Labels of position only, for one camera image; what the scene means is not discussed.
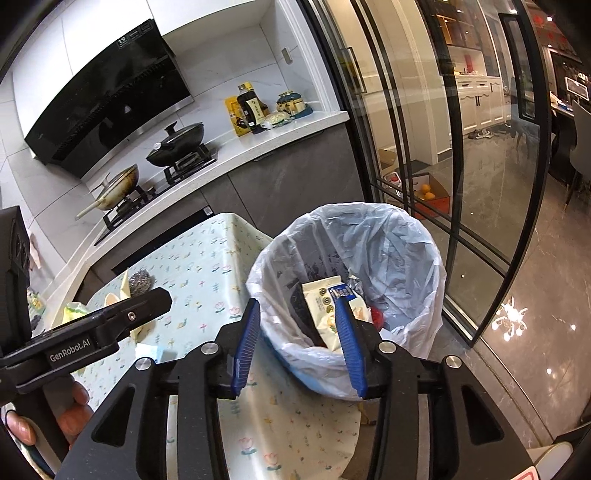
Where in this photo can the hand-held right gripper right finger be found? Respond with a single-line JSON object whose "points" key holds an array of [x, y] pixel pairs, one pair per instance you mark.
{"points": [[348, 350]]}

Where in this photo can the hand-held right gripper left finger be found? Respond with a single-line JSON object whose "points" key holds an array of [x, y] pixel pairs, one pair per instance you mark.
{"points": [[247, 346]]}

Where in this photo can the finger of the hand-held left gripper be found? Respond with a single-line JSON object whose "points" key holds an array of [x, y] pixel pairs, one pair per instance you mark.
{"points": [[138, 314]]}

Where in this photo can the beige paper bag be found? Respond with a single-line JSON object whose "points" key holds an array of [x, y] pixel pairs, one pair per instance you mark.
{"points": [[124, 288]]}

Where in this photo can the steel wool ball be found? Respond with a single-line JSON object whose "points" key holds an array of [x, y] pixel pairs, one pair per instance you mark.
{"points": [[139, 282]]}

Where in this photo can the red plastic bag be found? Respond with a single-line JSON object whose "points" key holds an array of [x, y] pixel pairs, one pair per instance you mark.
{"points": [[377, 318]]}

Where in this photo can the green food packet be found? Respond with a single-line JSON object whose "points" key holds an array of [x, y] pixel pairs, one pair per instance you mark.
{"points": [[71, 313]]}

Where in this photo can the beige printed snack packet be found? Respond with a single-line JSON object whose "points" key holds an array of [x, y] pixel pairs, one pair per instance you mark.
{"points": [[323, 300]]}

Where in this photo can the blue waste bin with liner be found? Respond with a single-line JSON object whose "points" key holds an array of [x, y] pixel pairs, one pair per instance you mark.
{"points": [[392, 249]]}

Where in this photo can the person's left hand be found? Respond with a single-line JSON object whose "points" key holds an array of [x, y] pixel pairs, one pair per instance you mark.
{"points": [[76, 408]]}

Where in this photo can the floral tablecloth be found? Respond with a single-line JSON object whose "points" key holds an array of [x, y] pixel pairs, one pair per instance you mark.
{"points": [[198, 277]]}

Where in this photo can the pink white hanging cloth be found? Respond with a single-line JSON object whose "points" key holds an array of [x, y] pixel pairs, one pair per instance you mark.
{"points": [[35, 254]]}

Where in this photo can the black gas stove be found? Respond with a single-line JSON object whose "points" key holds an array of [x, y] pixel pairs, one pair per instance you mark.
{"points": [[152, 194]]}

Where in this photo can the beige frying pan with lid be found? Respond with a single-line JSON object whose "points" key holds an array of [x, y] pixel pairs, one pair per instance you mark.
{"points": [[120, 187]]}

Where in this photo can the grey kitchen cabinet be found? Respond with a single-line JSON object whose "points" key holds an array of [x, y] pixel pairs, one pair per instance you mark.
{"points": [[300, 184]]}

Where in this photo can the cardboard box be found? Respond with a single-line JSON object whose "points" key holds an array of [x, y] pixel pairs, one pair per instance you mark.
{"points": [[438, 203]]}

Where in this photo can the black wok with lid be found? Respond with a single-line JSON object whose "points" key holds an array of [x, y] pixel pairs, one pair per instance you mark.
{"points": [[178, 143]]}

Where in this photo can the black range hood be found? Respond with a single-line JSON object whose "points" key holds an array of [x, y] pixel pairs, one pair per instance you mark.
{"points": [[101, 106]]}

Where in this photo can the yellow food packet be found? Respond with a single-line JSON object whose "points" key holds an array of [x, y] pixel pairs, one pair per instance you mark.
{"points": [[233, 117]]}

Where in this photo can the small white food bag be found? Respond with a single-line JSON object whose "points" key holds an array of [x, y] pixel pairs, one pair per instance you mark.
{"points": [[277, 120]]}

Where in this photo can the white plastic object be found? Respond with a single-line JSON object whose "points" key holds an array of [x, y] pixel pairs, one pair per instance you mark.
{"points": [[554, 459]]}

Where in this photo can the dark soy sauce bottle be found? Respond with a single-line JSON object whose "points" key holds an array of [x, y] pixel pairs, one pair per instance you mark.
{"points": [[253, 110]]}

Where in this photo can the black framed glass sliding door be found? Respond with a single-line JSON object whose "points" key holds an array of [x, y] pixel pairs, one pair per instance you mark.
{"points": [[415, 115]]}

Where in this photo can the blue spice jar set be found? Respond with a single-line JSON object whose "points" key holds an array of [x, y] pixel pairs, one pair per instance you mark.
{"points": [[295, 105]]}

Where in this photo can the white sideboard cabinet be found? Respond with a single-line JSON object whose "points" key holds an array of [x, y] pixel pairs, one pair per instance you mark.
{"points": [[480, 106]]}

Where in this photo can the grey dining chair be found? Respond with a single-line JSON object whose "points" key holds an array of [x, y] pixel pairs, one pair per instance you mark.
{"points": [[581, 147]]}

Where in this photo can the grey wall outlet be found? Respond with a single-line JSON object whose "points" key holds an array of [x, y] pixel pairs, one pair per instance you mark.
{"points": [[286, 56]]}

